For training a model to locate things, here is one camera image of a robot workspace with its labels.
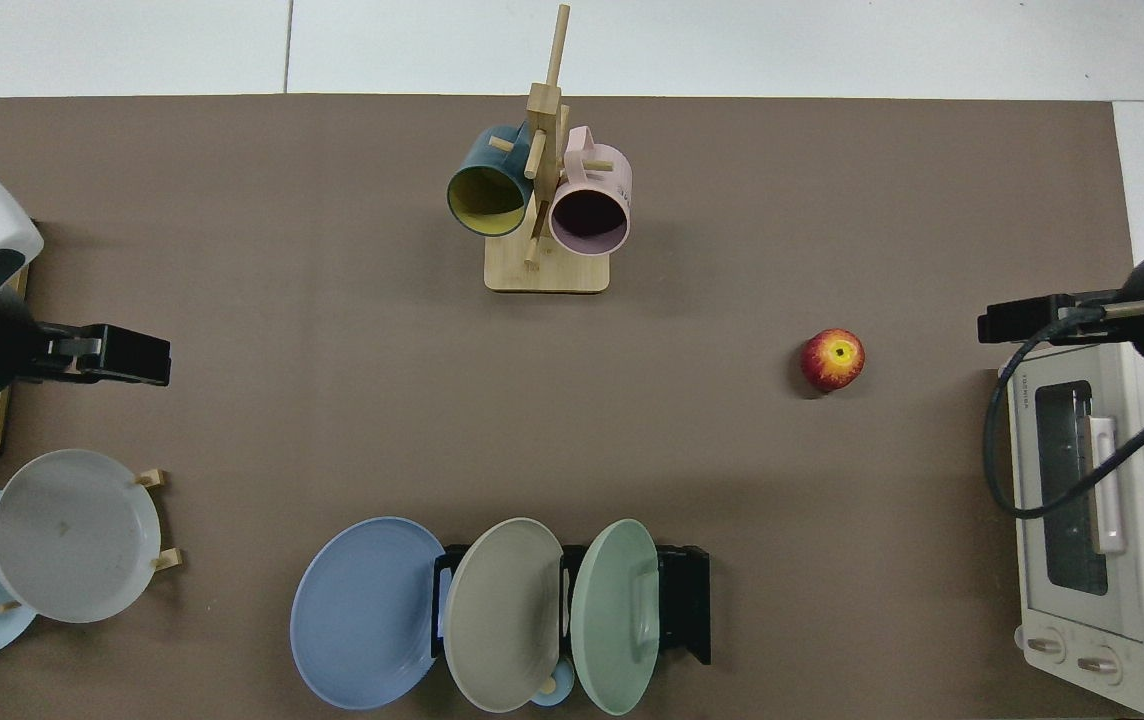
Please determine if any red yellow apple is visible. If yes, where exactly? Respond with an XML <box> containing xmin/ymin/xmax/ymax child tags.
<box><xmin>800</xmin><ymin>328</ymin><xmax>866</xmax><ymax>394</ymax></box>

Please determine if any brown table cloth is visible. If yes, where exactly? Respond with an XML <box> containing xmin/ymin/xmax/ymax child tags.
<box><xmin>0</xmin><ymin>93</ymin><xmax>1133</xmax><ymax>720</ymax></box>

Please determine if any green plate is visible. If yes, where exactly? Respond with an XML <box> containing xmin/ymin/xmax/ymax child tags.
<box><xmin>572</xmin><ymin>518</ymin><xmax>660</xmax><ymax>716</ymax></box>

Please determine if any teal mug yellow inside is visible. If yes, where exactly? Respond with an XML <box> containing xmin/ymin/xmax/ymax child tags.
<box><xmin>447</xmin><ymin>123</ymin><xmax>534</xmax><ymax>238</ymax></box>

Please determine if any pink mug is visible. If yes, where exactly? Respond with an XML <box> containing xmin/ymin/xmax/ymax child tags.
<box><xmin>548</xmin><ymin>125</ymin><xmax>633</xmax><ymax>257</ymax></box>

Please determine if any wooden cup stand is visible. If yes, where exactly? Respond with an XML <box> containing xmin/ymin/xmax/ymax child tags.
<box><xmin>484</xmin><ymin>5</ymin><xmax>613</xmax><ymax>294</ymax></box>

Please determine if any black cable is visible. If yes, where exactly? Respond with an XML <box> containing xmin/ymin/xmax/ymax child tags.
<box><xmin>982</xmin><ymin>300</ymin><xmax>1144</xmax><ymax>556</ymax></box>

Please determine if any grey plate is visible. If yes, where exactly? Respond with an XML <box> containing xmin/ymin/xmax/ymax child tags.
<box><xmin>0</xmin><ymin>449</ymin><xmax>163</xmax><ymax>624</ymax></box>

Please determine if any black dish rack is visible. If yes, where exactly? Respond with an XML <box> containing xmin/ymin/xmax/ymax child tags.
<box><xmin>432</xmin><ymin>543</ymin><xmax>711</xmax><ymax>666</ymax></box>

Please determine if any small blue round thing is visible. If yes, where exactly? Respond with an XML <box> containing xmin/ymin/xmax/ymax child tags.
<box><xmin>530</xmin><ymin>660</ymin><xmax>576</xmax><ymax>709</ymax></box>

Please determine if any wooden plate rack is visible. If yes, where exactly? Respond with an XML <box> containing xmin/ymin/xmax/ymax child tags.
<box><xmin>0</xmin><ymin>468</ymin><xmax>183</xmax><ymax>613</ymax></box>

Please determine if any beige plate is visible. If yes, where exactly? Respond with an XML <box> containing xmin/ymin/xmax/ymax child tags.
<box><xmin>443</xmin><ymin>517</ymin><xmax>565</xmax><ymax>713</ymax></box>

